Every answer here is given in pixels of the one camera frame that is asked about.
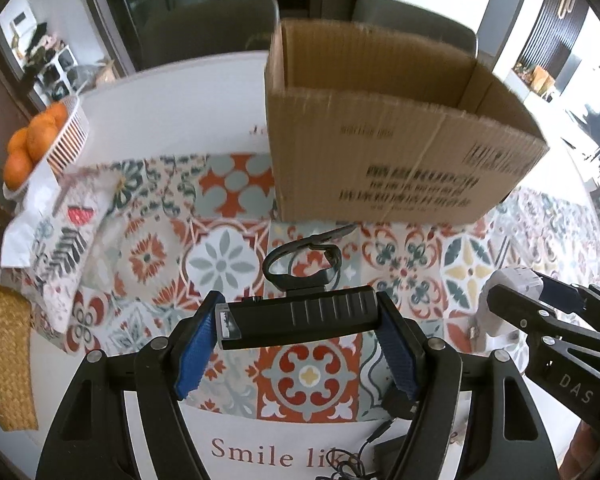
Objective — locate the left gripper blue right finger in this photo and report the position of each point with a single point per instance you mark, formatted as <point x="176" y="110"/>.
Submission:
<point x="399" y="357"/>

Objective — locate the black smart watch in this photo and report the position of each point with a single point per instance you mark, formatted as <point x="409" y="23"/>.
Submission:
<point x="307" y="311"/>

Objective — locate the dark chair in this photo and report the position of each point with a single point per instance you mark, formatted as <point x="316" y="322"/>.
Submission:
<point x="404" y="17"/>
<point x="209" y="28"/>

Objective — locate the patterned tile table runner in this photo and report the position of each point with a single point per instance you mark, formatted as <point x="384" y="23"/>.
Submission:
<point x="113" y="271"/>

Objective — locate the dark chair right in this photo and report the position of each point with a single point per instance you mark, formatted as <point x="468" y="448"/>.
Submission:
<point x="404" y="17"/>

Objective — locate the brown cardboard box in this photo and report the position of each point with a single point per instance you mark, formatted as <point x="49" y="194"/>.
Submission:
<point x="372" y="125"/>

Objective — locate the white fruit basket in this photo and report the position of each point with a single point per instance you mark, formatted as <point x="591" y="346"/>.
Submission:
<point x="64" y="152"/>

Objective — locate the right hand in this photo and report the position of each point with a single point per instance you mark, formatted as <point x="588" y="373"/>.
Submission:
<point x="581" y="452"/>

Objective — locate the orange fruit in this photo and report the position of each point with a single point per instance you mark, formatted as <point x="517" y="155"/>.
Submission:
<point x="41" y="135"/>
<point x="17" y="168"/>
<point x="58" y="112"/>

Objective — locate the black power adapter with cable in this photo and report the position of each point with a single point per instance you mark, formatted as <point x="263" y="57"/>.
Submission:
<point x="396" y="449"/>

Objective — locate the dark chair left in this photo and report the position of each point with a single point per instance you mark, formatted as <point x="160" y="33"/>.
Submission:
<point x="209" y="28"/>

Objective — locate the white shoe shelf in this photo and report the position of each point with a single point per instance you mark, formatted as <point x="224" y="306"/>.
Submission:
<point x="58" y="78"/>

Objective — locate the woven yellow tissue box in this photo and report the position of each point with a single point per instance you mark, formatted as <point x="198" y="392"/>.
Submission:
<point x="17" y="411"/>

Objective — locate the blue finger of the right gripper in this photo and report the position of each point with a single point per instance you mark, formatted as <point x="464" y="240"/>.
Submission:
<point x="528" y="314"/>
<point x="557" y="292"/>

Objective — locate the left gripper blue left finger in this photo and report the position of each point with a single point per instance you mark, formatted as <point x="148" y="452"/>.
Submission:
<point x="195" y="340"/>

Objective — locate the white battery charger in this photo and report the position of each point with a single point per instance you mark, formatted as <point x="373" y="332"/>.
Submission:
<point x="497" y="321"/>

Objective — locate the patterned cloth pouch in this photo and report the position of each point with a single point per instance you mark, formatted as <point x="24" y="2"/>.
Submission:
<point x="54" y="231"/>

